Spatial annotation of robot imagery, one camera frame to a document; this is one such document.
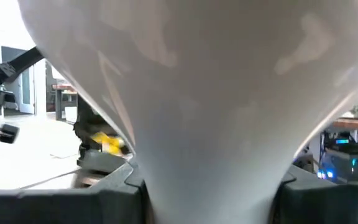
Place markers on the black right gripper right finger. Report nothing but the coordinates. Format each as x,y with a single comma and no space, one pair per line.
328,203

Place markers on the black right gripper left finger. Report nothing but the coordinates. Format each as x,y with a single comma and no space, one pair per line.
67,205

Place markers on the black computer with blue lights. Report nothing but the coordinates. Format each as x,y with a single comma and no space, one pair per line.
346,161

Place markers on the wood top background table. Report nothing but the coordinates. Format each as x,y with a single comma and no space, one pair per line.
64,90
356,124

